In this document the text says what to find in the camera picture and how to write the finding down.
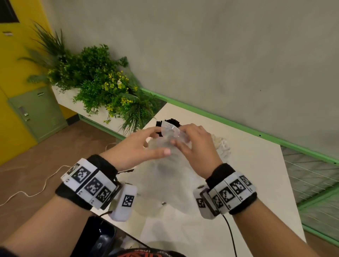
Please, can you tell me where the white left wrist camera module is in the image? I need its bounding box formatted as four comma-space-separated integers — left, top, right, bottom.
108, 183, 138, 222

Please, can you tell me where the right wristband with marker tiles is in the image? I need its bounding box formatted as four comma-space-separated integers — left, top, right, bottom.
205, 163, 258, 215

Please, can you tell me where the white knitted cloth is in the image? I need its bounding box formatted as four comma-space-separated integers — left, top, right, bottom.
211, 134, 231, 162

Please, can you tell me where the left wristband with marker tiles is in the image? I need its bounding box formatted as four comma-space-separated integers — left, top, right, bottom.
55, 155, 119, 211

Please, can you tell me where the green wire mesh rack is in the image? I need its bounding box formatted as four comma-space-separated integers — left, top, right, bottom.
280, 145, 339, 247

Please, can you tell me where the white right wrist camera module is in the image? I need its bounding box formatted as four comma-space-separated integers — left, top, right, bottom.
193, 184, 221, 220

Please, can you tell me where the person's right hand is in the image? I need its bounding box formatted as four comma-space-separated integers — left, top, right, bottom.
171, 123, 223, 180

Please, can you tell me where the leafy plant with yellow flowers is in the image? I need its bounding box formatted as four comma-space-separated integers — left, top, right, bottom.
48, 44, 165, 134

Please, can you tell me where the person's left forearm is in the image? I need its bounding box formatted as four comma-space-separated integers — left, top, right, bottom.
0, 194, 94, 257

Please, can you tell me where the person's right forearm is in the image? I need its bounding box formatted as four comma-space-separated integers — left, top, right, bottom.
233, 199, 319, 257

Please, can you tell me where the tall green grass plant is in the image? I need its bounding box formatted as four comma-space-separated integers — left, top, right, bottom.
18, 21, 67, 85

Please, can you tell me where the pale green metal cabinet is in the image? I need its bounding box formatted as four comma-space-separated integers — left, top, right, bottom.
7, 85, 68, 143

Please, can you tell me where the black chair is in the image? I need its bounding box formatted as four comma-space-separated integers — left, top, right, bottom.
71, 216, 116, 257

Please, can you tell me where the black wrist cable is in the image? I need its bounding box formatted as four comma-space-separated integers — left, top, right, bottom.
222, 214, 238, 257

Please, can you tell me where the clear plastic bag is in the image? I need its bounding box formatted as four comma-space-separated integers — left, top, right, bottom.
132, 120, 208, 216

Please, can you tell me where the red and black garment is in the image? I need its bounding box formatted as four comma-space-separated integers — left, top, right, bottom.
116, 247, 187, 257

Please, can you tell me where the white cable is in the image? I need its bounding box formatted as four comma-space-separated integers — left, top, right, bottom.
0, 143, 117, 207

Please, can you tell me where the white planter box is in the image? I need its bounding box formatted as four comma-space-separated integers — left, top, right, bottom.
51, 85, 126, 136

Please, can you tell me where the black fabric item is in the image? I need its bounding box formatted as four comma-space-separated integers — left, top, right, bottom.
155, 118, 182, 137

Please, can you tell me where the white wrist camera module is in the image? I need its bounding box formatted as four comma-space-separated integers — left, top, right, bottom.
108, 183, 138, 222
193, 184, 221, 220

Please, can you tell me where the wristband with marker tiles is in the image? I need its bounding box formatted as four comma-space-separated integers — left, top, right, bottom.
205, 163, 258, 215
55, 155, 119, 211

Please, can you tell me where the person's left hand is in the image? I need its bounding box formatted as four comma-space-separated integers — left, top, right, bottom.
99, 127, 171, 172

